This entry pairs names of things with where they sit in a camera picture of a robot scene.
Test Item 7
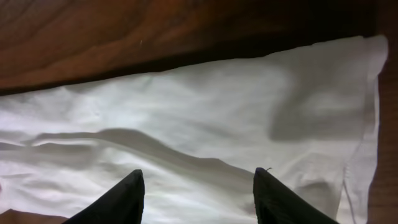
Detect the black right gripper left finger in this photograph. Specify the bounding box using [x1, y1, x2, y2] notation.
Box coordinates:
[63, 169, 145, 224]

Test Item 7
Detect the white printed t-shirt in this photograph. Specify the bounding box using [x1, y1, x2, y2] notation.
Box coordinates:
[1, 35, 388, 223]

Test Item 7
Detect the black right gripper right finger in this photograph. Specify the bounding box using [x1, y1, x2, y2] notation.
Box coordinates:
[253, 167, 337, 224]

